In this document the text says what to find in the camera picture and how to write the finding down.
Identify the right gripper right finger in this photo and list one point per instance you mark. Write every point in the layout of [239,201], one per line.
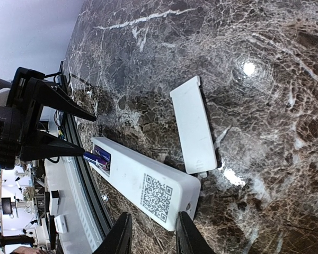
[188,238]

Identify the white remote control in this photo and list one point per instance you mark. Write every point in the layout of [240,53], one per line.
[158,190]

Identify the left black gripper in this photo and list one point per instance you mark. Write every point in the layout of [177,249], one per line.
[13,118]

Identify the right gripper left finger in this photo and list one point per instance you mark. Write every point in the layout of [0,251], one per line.
[119,238]

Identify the white slotted cable duct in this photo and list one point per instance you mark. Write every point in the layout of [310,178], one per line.
[91,233]

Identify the white battery cover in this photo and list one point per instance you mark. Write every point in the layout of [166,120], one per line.
[193,128]

